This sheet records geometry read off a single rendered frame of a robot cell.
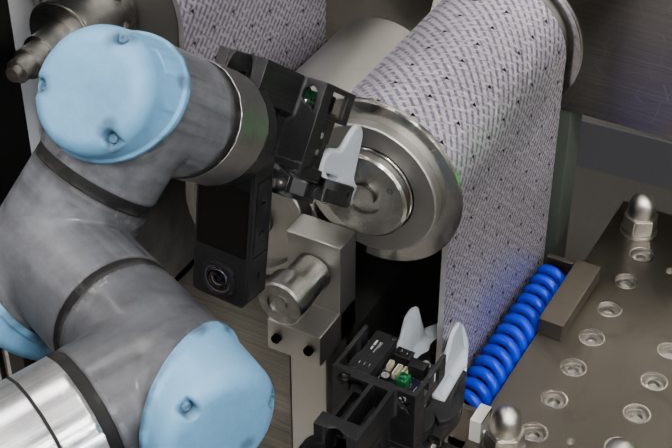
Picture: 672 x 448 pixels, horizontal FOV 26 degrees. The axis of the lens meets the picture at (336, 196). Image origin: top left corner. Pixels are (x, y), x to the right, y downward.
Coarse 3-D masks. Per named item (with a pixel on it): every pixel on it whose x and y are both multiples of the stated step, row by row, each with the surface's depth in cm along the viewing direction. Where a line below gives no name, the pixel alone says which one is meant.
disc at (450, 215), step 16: (336, 112) 111; (352, 112) 110; (368, 112) 110; (384, 112) 109; (400, 112) 108; (400, 128) 109; (416, 128) 108; (416, 144) 109; (432, 144) 108; (432, 160) 109; (448, 160) 108; (448, 176) 109; (448, 192) 110; (448, 208) 111; (448, 224) 112; (432, 240) 113; (448, 240) 113; (384, 256) 117; (400, 256) 116; (416, 256) 115
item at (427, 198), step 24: (360, 120) 110; (336, 144) 112; (384, 144) 109; (408, 144) 109; (408, 168) 109; (432, 192) 109; (336, 216) 116; (432, 216) 111; (360, 240) 116; (384, 240) 115; (408, 240) 113
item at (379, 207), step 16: (368, 160) 109; (384, 160) 110; (368, 176) 110; (384, 176) 109; (400, 176) 110; (368, 192) 111; (384, 192) 110; (400, 192) 110; (336, 208) 114; (352, 208) 113; (368, 208) 113; (384, 208) 111; (400, 208) 110; (352, 224) 114; (368, 224) 113; (384, 224) 112; (400, 224) 111
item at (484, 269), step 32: (544, 128) 128; (544, 160) 131; (512, 192) 125; (544, 192) 134; (480, 224) 119; (512, 224) 128; (544, 224) 138; (448, 256) 114; (480, 256) 122; (512, 256) 131; (448, 288) 117; (480, 288) 125; (512, 288) 134; (448, 320) 120; (480, 320) 128; (480, 352) 131
